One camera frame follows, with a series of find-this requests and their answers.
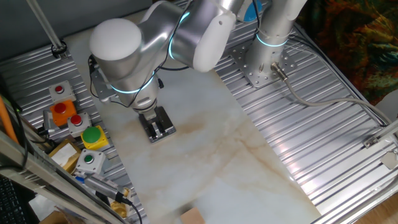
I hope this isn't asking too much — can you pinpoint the metal pole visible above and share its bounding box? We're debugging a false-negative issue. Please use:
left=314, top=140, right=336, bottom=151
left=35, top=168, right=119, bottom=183
left=26, top=0, right=68, bottom=60

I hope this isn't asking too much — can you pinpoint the grey box flat red button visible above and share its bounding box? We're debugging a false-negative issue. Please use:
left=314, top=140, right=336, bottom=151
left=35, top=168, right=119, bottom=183
left=48, top=80, right=77, bottom=104

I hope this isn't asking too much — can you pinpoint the silver digital scale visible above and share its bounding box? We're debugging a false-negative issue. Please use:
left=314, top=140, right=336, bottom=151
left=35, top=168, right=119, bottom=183
left=138, top=106, right=177, bottom=144

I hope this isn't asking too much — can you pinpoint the aluminium frame bar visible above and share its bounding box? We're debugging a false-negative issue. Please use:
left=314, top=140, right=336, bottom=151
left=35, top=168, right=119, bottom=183
left=374, top=119, right=398, bottom=141

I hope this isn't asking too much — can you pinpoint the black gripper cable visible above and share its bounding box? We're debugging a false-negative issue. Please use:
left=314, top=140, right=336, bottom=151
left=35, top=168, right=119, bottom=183
left=129, top=2, right=192, bottom=108

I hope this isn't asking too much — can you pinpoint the orange pole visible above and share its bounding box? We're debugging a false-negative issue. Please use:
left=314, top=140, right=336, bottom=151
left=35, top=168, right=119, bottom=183
left=0, top=95, right=19, bottom=144

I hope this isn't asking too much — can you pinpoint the black usb cable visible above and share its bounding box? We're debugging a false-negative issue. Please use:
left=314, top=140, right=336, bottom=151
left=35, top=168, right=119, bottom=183
left=116, top=192, right=144, bottom=224

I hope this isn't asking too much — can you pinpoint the black plug cable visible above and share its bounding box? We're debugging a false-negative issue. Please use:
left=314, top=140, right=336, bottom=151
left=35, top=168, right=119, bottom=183
left=29, top=129, right=55, bottom=144

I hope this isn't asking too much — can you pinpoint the marble pattern board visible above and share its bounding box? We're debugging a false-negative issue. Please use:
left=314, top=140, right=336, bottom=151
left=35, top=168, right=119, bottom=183
left=63, top=2, right=323, bottom=224

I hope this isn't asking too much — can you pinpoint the white tag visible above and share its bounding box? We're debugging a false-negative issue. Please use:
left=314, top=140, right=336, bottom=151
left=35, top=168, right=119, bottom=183
left=379, top=149, right=398, bottom=170

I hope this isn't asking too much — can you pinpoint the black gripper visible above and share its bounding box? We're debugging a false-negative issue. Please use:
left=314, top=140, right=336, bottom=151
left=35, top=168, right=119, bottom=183
left=139, top=108, right=166, bottom=140

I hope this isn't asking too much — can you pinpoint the colourful patterned cloth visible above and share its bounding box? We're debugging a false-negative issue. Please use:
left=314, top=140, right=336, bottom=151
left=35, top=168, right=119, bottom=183
left=298, top=0, right=398, bottom=106

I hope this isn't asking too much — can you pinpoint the thick grey robot cable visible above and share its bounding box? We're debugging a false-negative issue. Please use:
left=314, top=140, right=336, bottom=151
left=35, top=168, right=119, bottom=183
left=270, top=62, right=392, bottom=125

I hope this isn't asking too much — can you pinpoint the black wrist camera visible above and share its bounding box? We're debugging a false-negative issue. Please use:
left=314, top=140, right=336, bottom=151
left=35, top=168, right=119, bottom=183
left=88, top=54, right=98, bottom=74

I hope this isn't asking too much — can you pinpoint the wooden block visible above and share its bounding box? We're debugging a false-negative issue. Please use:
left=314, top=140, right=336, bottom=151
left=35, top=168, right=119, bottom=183
left=180, top=207, right=206, bottom=224

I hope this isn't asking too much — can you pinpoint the silver ribbed camera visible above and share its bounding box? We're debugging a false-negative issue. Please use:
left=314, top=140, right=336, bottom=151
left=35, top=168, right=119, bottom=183
left=83, top=172, right=125, bottom=203

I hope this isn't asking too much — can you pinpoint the small metal bracket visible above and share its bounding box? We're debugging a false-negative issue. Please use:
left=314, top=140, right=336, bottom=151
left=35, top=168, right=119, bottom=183
left=363, top=136, right=381, bottom=149

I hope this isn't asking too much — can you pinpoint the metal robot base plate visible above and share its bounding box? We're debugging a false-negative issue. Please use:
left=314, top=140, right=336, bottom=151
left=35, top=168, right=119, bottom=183
left=229, top=40, right=298, bottom=88

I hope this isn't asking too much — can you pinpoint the grey box green button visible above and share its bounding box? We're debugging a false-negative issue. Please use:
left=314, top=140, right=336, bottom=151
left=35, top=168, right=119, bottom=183
left=75, top=148, right=106, bottom=175

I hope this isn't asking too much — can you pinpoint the black pole clamp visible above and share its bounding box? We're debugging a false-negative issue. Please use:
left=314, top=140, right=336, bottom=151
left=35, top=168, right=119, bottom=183
left=51, top=40, right=68, bottom=59

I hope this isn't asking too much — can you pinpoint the yellow packaging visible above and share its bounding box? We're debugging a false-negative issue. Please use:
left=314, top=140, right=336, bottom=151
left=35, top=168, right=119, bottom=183
left=110, top=188, right=131, bottom=218

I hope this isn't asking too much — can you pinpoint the blue and white device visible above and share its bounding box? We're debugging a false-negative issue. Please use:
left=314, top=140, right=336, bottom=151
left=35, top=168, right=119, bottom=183
left=238, top=0, right=264, bottom=23

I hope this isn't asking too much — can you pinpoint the cardboard box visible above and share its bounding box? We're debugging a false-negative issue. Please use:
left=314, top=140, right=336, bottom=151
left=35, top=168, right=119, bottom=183
left=39, top=210, right=86, bottom=224

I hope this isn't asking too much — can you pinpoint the aluminium frame beam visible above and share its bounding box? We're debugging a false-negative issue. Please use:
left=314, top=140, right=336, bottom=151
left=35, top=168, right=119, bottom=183
left=0, top=130, right=125, bottom=224

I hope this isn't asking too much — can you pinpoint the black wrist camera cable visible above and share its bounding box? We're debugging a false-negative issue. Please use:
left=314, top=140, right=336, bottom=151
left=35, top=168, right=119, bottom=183
left=88, top=55, right=131, bottom=108

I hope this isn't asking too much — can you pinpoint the white paper sheet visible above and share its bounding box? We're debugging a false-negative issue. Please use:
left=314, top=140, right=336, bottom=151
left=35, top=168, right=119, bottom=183
left=28, top=194, right=58, bottom=222

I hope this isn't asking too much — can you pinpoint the orange box red button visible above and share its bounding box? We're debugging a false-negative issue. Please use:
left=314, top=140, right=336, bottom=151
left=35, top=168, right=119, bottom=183
left=49, top=99, right=78, bottom=127

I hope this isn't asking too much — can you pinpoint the silver camera mount bracket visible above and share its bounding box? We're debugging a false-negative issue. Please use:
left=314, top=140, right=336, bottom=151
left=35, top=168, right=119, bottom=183
left=91, top=67, right=114, bottom=103

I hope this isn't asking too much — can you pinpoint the yellow box green mushroom button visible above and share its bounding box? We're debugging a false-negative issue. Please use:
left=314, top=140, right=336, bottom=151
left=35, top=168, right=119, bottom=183
left=80, top=124, right=109, bottom=151

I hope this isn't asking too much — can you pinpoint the grey box red mushroom button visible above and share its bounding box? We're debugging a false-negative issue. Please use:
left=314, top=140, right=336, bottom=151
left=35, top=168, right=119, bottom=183
left=67, top=111, right=93, bottom=138

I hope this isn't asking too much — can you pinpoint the black keyboard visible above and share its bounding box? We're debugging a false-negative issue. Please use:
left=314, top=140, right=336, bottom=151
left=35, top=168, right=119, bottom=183
left=0, top=175, right=37, bottom=224

